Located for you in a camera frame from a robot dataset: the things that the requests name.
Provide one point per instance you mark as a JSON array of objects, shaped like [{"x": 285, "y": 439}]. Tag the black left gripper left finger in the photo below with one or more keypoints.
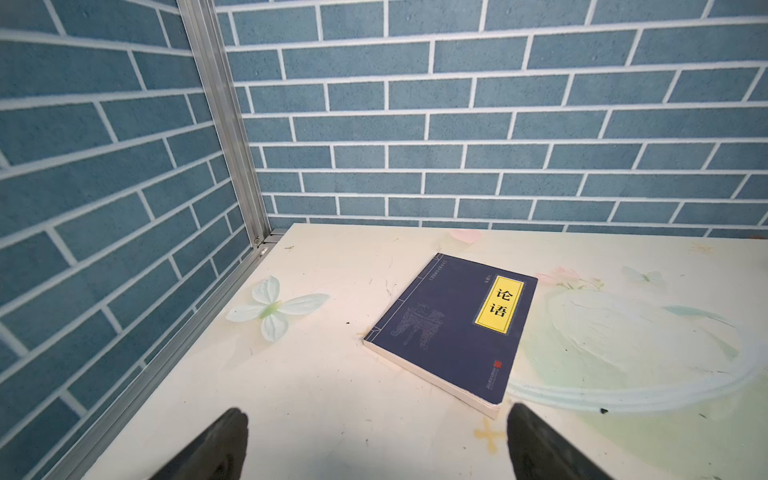
[{"x": 219, "y": 452}]

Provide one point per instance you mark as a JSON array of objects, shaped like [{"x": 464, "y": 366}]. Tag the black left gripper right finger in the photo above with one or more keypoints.
[{"x": 537, "y": 451}]

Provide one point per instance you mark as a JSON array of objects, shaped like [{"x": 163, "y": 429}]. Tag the dark blue book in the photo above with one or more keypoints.
[{"x": 458, "y": 326}]

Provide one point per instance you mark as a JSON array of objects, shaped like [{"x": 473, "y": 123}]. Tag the aluminium base rail left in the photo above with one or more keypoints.
[{"x": 76, "y": 456}]

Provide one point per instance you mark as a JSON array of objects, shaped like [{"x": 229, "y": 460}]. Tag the aluminium corner post left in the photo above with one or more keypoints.
[{"x": 207, "y": 45}]

